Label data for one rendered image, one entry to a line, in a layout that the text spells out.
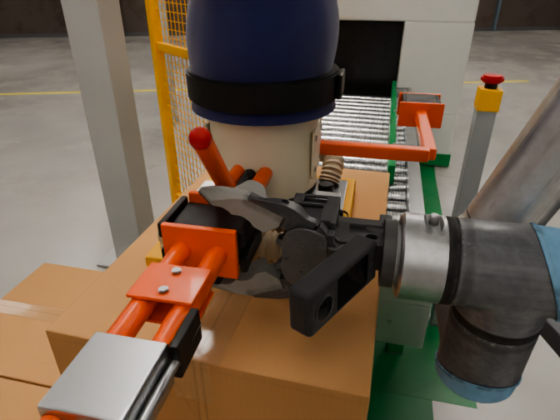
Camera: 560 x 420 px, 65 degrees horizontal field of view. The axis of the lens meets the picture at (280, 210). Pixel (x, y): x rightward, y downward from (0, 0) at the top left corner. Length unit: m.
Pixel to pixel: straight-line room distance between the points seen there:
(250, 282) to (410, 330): 0.87
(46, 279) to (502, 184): 1.24
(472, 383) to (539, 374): 1.47
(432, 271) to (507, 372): 0.16
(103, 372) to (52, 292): 1.06
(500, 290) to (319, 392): 0.21
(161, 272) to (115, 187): 1.80
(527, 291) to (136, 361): 0.34
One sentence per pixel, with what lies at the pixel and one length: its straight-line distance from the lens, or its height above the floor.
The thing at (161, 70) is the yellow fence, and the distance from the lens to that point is 2.53.
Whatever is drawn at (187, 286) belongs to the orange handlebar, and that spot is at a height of 1.09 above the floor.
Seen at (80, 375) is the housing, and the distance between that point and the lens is 0.35.
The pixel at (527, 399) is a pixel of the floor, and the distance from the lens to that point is 1.91.
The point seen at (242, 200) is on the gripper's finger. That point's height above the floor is 1.13.
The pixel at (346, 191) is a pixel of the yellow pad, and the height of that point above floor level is 0.97.
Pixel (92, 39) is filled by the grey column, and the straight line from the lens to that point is 2.03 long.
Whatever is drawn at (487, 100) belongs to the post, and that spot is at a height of 0.97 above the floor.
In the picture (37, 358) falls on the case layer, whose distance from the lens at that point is 1.22.
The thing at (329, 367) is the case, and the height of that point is 0.94.
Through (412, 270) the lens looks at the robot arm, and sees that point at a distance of 0.44.
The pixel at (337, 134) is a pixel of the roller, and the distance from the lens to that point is 2.49.
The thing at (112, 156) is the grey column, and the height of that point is 0.59.
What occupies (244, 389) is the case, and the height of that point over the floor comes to 0.91.
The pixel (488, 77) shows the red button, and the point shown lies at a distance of 1.59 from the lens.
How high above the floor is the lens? 1.34
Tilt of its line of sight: 29 degrees down
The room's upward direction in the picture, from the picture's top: straight up
